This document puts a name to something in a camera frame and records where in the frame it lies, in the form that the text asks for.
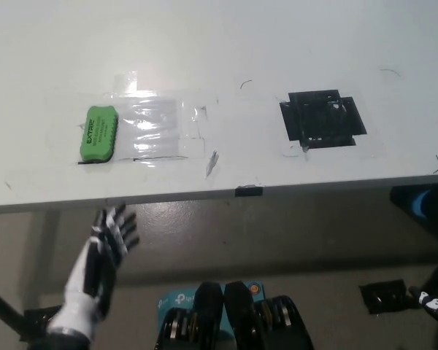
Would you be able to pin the teal tp-link box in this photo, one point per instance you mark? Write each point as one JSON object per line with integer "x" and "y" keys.
{"x": 175, "y": 299}

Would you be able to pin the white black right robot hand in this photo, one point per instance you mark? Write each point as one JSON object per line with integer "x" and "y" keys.
{"x": 432, "y": 304}

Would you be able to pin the black tape square patch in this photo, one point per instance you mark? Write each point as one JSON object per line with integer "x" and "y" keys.
{"x": 321, "y": 118}

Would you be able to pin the green whiteboard eraser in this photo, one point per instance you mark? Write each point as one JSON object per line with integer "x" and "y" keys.
{"x": 98, "y": 133}

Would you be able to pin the black and blue object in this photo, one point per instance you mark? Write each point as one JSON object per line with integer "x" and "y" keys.
{"x": 423, "y": 206}

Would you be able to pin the small black tape strip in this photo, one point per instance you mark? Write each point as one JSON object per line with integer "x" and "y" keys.
{"x": 249, "y": 191}

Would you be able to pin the clear plastic sheet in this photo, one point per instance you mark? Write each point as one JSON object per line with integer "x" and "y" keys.
{"x": 153, "y": 127}

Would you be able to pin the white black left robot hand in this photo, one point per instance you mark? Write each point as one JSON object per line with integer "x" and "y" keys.
{"x": 81, "y": 277}

